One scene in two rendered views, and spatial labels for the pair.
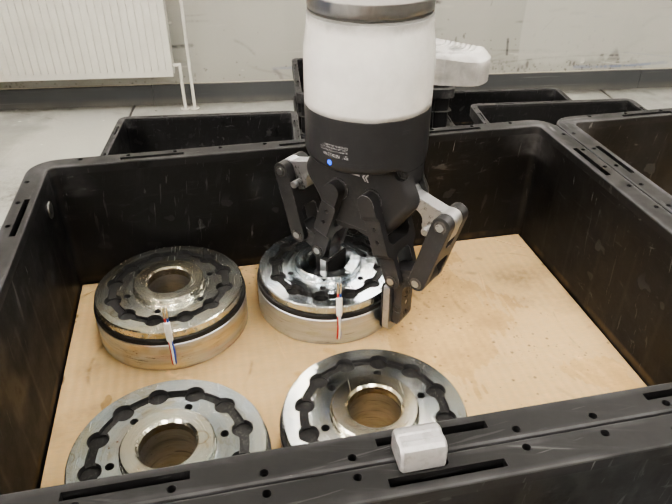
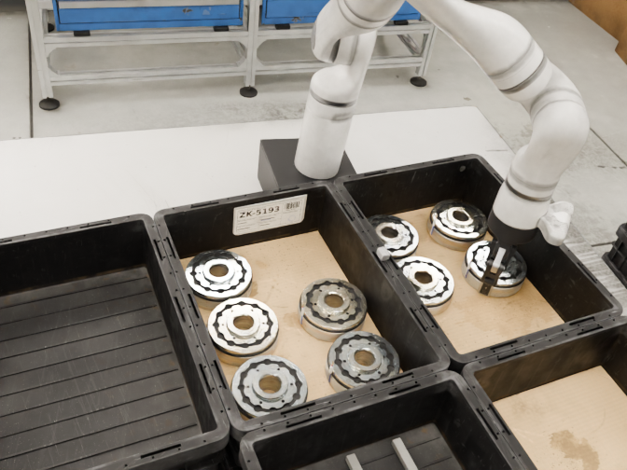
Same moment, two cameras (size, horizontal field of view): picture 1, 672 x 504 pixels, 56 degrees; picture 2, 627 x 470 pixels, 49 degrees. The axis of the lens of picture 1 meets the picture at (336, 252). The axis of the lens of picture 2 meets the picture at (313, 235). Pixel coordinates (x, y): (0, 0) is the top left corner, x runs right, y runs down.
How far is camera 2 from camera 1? 0.88 m
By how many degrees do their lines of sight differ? 56
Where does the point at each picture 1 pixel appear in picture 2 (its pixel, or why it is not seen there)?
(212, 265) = (477, 227)
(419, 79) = (512, 214)
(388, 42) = (507, 195)
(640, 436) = (405, 299)
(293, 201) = not seen: hidden behind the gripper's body
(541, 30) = not seen: outside the picture
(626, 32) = not seen: outside the picture
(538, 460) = (389, 278)
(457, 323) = (496, 318)
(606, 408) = (412, 295)
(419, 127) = (508, 229)
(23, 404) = (389, 198)
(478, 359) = (477, 324)
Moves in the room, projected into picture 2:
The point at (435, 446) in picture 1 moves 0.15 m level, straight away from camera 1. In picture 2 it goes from (382, 254) to (481, 264)
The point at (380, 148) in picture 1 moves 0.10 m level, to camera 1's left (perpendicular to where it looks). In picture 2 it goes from (494, 224) to (469, 181)
